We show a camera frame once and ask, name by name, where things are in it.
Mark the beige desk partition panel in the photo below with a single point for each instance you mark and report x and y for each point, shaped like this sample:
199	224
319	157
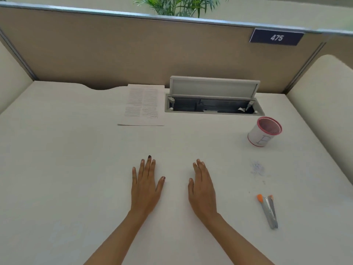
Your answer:
154	52

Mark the person's left middle finger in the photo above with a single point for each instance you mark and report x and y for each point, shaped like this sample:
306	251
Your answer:
147	166

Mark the stack of printed paper sheets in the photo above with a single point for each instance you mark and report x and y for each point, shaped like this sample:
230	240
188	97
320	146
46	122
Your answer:
142	104

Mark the person's left forearm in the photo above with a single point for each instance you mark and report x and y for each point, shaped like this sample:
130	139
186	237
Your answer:
117	240

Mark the silver orange stapler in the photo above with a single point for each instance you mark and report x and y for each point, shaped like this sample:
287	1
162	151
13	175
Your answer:
269	211

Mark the pile of loose staples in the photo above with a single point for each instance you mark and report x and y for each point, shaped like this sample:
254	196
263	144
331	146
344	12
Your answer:
258	168

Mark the cream side partition panel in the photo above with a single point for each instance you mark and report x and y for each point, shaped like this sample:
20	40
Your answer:
325	113
12	79

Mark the person's left little finger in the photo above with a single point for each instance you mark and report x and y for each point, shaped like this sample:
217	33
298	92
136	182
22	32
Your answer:
134	175

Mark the dark blue number plate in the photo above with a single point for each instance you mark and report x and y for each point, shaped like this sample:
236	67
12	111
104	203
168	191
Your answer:
277	37

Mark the person's left hand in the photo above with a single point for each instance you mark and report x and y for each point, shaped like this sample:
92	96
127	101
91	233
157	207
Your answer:
145	190

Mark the person's right forearm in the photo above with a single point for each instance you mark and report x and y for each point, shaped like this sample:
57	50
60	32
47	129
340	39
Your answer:
237	240

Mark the person's left thumb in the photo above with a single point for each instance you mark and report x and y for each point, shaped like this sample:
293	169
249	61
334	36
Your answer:
161	182

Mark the green potted plant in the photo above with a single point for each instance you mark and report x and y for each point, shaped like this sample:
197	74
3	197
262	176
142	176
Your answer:
179	5

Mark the pink mesh pen cup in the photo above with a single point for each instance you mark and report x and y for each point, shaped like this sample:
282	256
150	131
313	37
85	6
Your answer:
264	132

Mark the person's right thumb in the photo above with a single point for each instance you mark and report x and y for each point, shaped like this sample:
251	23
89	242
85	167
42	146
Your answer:
190	184

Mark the person's right hand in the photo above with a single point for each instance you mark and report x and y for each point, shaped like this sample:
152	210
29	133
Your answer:
202	195

